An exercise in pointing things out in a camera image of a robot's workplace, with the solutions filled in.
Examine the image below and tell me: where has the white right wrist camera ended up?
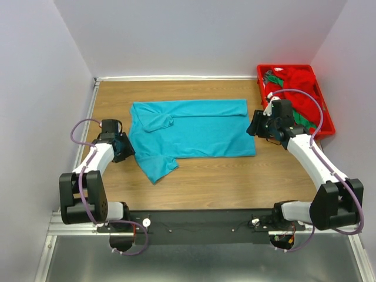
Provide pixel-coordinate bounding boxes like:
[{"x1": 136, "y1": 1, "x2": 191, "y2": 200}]
[{"x1": 263, "y1": 92, "x2": 280, "y2": 116}]

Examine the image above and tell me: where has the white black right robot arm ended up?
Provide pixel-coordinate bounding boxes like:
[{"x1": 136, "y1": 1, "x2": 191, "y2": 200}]
[{"x1": 247, "y1": 97, "x2": 364, "y2": 234}]

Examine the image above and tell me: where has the green t-shirt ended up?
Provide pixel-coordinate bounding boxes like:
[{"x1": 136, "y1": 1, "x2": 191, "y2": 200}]
[{"x1": 263, "y1": 73, "x2": 317, "y2": 132}]

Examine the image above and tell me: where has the grey garment in bin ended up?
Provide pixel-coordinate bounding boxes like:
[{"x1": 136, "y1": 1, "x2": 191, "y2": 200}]
[{"x1": 263, "y1": 70, "x2": 274, "y2": 85}]

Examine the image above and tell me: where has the teal t-shirt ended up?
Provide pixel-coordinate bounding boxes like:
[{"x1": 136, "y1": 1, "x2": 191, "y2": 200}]
[{"x1": 129, "y1": 99, "x2": 256, "y2": 184}]

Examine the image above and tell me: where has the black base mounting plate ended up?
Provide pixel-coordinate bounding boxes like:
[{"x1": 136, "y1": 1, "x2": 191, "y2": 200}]
[{"x1": 96, "y1": 209, "x2": 306, "y2": 246}]

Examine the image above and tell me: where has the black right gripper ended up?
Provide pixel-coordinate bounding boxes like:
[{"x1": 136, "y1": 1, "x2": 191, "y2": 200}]
[{"x1": 245, "y1": 109, "x2": 278, "y2": 139}]

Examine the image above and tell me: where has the aluminium frame rail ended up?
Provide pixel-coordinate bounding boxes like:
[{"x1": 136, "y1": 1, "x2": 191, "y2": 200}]
[{"x1": 35, "y1": 94, "x2": 375, "y2": 281}]

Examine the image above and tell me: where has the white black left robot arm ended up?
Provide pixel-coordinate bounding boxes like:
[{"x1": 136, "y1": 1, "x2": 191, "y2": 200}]
[{"x1": 59, "y1": 118, "x2": 135, "y2": 232}]

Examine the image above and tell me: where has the red plastic bin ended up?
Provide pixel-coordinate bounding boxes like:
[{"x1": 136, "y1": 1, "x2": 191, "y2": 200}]
[{"x1": 257, "y1": 64, "x2": 335, "y2": 140}]

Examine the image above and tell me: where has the red t-shirt pile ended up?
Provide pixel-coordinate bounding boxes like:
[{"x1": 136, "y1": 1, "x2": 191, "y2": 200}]
[{"x1": 271, "y1": 68, "x2": 321, "y2": 126}]

